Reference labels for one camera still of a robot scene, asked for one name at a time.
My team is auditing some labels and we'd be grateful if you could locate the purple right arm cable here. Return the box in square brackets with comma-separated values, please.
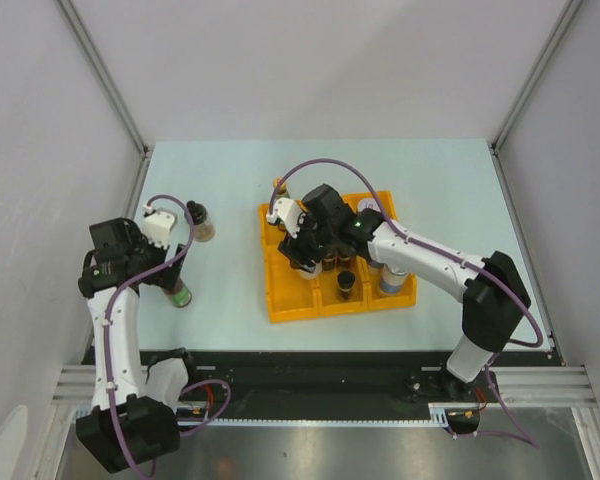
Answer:
[268, 158, 544, 449]

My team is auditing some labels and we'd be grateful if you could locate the tall red sauce bottle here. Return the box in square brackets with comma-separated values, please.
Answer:
[274, 178, 290, 198]

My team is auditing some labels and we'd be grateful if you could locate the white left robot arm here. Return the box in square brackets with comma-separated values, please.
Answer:
[76, 209, 201, 473]

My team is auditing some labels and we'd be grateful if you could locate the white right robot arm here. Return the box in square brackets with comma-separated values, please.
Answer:
[266, 184, 531, 401]

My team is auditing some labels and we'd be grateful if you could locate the white slotted cable duct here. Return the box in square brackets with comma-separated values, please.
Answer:
[74, 403, 481, 429]

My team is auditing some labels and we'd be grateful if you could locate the green-label sauce bottle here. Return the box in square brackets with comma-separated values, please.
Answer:
[163, 278, 192, 308]

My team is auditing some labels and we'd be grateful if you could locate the blue-label pearl jar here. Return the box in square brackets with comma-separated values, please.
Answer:
[378, 265, 409, 296]
[367, 260, 385, 276]

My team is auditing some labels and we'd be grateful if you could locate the yellow six-compartment tray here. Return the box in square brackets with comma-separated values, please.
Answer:
[258, 204, 417, 323]

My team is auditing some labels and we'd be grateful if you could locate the dark spice shaker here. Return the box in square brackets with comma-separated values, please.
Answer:
[337, 253, 355, 270]
[337, 270, 356, 301]

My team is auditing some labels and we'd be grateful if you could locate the black-cap spice bottle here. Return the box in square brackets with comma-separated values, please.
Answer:
[186, 200, 215, 242]

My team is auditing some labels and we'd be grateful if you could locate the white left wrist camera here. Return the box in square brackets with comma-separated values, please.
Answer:
[140, 204, 178, 250]

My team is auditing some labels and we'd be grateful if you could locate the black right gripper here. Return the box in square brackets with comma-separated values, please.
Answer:
[278, 207, 336, 274]

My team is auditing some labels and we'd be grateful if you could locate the small black-lid spice jar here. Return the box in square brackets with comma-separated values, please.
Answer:
[322, 254, 337, 272]

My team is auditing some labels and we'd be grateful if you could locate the black-cap squeeze bottle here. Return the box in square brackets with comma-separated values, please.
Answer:
[296, 264, 322, 280]

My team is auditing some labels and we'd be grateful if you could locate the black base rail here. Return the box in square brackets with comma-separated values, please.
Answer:
[82, 350, 561, 421]

